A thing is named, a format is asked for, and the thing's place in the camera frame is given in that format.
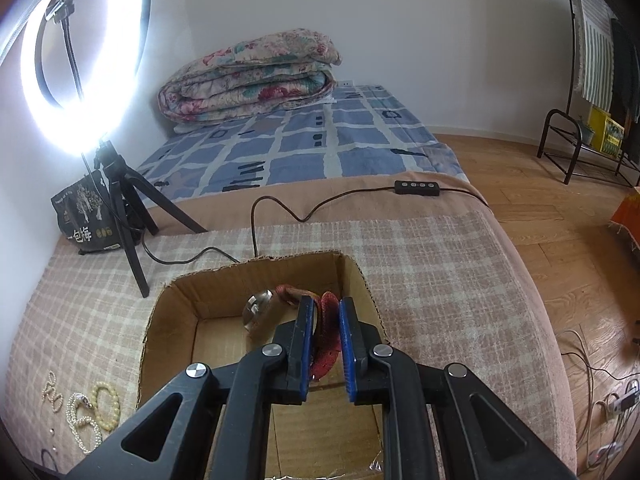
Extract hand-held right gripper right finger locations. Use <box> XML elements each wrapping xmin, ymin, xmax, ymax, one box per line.
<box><xmin>338</xmin><ymin>296</ymin><xmax>578</xmax><ymax>480</ymax></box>

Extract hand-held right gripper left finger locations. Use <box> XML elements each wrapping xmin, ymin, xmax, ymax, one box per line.
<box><xmin>65</xmin><ymin>296</ymin><xmax>321</xmax><ymax>480</ymax></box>

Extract red strap wristwatch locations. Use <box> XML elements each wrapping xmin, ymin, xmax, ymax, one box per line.
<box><xmin>242</xmin><ymin>284</ymin><xmax>346</xmax><ymax>383</ymax></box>

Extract cardboard box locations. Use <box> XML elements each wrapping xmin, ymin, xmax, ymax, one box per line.
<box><xmin>136</xmin><ymin>249</ymin><xmax>396</xmax><ymax>480</ymax></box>

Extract pale yellow bead bracelet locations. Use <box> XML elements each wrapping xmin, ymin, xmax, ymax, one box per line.
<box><xmin>92</xmin><ymin>381</ymin><xmax>122</xmax><ymax>431</ymax></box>

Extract long white pearl necklace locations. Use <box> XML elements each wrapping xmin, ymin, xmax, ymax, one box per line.
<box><xmin>65</xmin><ymin>392</ymin><xmax>103</xmax><ymax>451</ymax></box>

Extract short pearl strand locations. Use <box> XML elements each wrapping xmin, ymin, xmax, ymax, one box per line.
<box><xmin>42</xmin><ymin>371</ymin><xmax>63</xmax><ymax>413</ymax></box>

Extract dark metal bangle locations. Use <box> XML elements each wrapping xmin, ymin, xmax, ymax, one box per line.
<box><xmin>39</xmin><ymin>449</ymin><xmax>68</xmax><ymax>480</ymax></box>

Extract pink plaid blanket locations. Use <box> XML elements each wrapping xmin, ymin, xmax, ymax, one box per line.
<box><xmin>0</xmin><ymin>210</ymin><xmax>526</xmax><ymax>480</ymax></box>

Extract blue patchwork bed sheet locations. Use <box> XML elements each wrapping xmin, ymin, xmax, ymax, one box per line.
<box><xmin>135</xmin><ymin>84</ymin><xmax>468</xmax><ymax>196</ymax></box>

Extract black tripod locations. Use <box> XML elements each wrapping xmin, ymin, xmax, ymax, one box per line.
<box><xmin>82</xmin><ymin>142</ymin><xmax>208</xmax><ymax>298</ymax></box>

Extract folded floral quilt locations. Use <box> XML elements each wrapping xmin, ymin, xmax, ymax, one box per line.
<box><xmin>157</xmin><ymin>29</ymin><xmax>343</xmax><ymax>126</ymax></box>

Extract white power strip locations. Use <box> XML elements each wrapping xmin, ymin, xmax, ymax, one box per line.
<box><xmin>587</xmin><ymin>442</ymin><xmax>623</xmax><ymax>466</ymax></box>
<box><xmin>597</xmin><ymin>392</ymin><xmax>638</xmax><ymax>426</ymax></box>

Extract black metal clothes rack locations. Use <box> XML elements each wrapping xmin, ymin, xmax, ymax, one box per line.
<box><xmin>537</xmin><ymin>0</ymin><xmax>640</xmax><ymax>188</ymax></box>

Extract orange cloth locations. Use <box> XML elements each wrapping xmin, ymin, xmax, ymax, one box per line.
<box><xmin>610</xmin><ymin>197</ymin><xmax>640</xmax><ymax>251</ymax></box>

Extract yellow plastic crate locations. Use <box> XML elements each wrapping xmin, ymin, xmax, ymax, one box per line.
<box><xmin>587</xmin><ymin>105</ymin><xmax>626</xmax><ymax>156</ymax></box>

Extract striped hanging cloth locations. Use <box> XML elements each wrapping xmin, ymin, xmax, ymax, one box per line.
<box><xmin>567</xmin><ymin>0</ymin><xmax>618</xmax><ymax>106</ymax></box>

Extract dark hanging clothes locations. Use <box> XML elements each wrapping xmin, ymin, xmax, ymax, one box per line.
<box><xmin>610</xmin><ymin>15</ymin><xmax>640</xmax><ymax>123</ymax></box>

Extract gooseneck phone holder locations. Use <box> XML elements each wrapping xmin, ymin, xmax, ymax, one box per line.
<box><xmin>45</xmin><ymin>0</ymin><xmax>86</xmax><ymax>111</ymax></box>

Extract black ring light cable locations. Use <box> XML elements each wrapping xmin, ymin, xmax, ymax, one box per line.
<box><xmin>125</xmin><ymin>186</ymin><xmax>491</xmax><ymax>266</ymax></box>

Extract black inline cable controller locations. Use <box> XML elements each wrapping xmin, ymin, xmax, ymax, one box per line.
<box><xmin>394</xmin><ymin>180</ymin><xmax>441</xmax><ymax>197</ymax></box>

